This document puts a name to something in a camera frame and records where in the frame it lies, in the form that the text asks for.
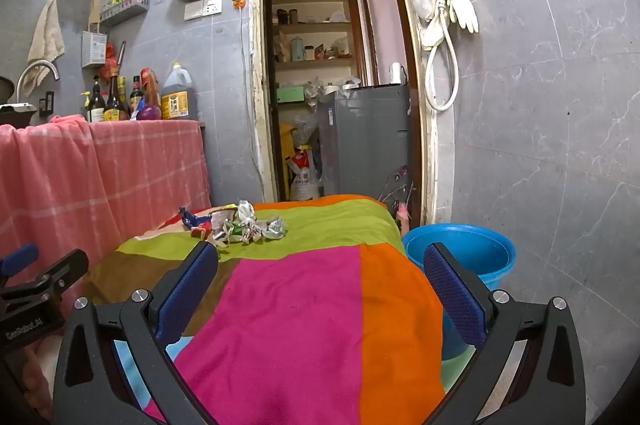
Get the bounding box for white green paper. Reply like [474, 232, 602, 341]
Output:
[210, 220, 261, 248]

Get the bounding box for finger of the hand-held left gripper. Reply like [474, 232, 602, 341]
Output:
[27, 249, 90, 302]
[0, 242, 40, 280]

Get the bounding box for white rubber gloves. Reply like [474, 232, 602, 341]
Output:
[442, 0, 480, 33]

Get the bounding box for grey wall shelf rack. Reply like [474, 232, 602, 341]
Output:
[100, 0, 151, 26]

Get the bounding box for yellow board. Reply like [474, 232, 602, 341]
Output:
[279, 122, 296, 201]

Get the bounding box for metal faucet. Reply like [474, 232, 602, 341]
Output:
[15, 60, 61, 101]

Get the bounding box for blue snack bag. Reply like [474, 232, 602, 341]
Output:
[178, 206, 213, 231]

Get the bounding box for colourful patchwork blanket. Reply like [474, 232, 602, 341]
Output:
[82, 195, 476, 425]

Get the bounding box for tall dark glass bottle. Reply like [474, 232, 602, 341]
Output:
[104, 68, 128, 122]

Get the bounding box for black pot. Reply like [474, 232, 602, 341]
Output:
[0, 102, 38, 128]

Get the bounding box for clear plastic bag bundle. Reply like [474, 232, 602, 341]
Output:
[292, 110, 321, 151]

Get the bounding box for white cable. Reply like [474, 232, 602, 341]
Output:
[240, 5, 265, 202]

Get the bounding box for red mesh bag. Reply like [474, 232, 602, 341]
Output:
[97, 42, 126, 81]

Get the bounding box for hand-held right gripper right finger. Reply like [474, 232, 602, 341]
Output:
[422, 242, 586, 425]

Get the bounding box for orange plastic bottle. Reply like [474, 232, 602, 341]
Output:
[140, 68, 162, 118]

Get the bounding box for tangled metal wire rack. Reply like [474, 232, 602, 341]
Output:
[379, 165, 416, 206]

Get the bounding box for red white gas cylinder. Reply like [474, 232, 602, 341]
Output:
[289, 148, 321, 201]

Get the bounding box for beige towel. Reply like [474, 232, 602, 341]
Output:
[25, 0, 66, 98]

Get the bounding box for white hose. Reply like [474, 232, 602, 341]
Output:
[420, 0, 461, 112]

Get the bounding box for pink plaid cloth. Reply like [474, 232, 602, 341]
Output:
[0, 115, 213, 268]

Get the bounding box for person's left hand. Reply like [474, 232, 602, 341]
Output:
[20, 337, 56, 421]

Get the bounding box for grey washing machine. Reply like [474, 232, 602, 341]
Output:
[317, 84, 413, 211]

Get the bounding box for wooden shelf unit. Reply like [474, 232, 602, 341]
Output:
[270, 0, 362, 76]

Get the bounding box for metal grater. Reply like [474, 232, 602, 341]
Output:
[81, 30, 107, 68]

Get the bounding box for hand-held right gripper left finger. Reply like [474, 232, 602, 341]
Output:
[52, 240, 221, 425]

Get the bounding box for wooden door frame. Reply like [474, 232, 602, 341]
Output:
[250, 0, 441, 226]

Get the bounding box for white wall socket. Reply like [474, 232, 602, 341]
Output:
[183, 0, 223, 21]

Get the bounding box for blue plastic basin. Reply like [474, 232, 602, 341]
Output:
[401, 225, 517, 361]

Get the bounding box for large dark oil jug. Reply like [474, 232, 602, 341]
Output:
[161, 62, 193, 120]

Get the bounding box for dark bottle with red label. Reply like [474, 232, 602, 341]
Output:
[129, 76, 146, 118]

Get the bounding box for dark sauce bottle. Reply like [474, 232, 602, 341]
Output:
[87, 75, 107, 122]

